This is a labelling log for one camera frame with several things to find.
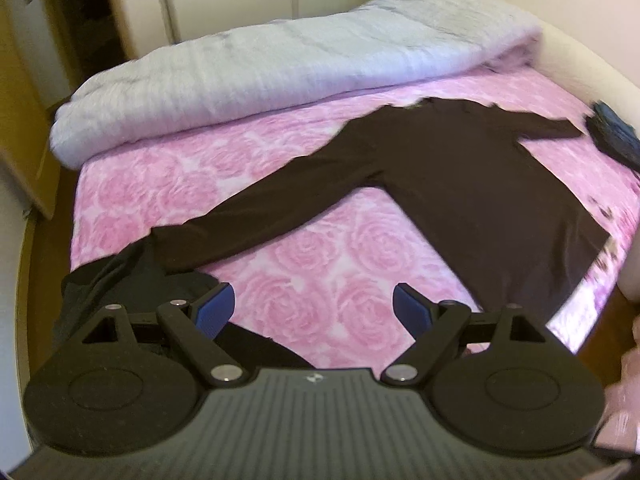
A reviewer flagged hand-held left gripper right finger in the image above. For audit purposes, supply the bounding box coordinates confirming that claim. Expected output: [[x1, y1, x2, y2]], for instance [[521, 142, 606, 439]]
[[381, 282, 551, 387]]

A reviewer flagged white wardrobe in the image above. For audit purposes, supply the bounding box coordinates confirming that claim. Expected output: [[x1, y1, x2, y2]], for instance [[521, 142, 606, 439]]
[[107, 0, 381, 58]]

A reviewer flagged brown long-sleeve shirt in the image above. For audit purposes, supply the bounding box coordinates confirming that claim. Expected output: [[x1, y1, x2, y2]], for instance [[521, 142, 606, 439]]
[[150, 96, 626, 311]]

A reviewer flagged pink floral blanket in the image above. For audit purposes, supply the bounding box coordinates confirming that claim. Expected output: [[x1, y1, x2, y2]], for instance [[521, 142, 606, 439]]
[[70, 67, 640, 356]]

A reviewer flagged pink curtain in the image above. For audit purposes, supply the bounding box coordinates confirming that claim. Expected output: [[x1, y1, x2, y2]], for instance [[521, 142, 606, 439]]
[[600, 310, 640, 461]]

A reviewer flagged black garment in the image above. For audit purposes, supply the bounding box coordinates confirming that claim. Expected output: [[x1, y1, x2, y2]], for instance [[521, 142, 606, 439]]
[[61, 242, 313, 368]]

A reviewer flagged dark teal garment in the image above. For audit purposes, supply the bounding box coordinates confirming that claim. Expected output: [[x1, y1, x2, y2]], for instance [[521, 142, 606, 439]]
[[585, 101, 640, 171]]

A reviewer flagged wooden door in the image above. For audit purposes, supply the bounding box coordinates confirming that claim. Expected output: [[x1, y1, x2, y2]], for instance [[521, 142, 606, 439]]
[[0, 5, 61, 221]]

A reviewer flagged white quilt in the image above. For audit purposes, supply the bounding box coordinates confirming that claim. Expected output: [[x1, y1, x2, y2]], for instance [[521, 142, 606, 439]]
[[50, 0, 543, 171]]

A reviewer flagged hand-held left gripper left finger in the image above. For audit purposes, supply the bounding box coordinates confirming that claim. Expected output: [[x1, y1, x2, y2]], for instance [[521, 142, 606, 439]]
[[80, 282, 251, 388]]

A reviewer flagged dark doorway frame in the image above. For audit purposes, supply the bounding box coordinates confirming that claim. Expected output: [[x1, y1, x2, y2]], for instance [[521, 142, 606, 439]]
[[50, 0, 126, 106]]

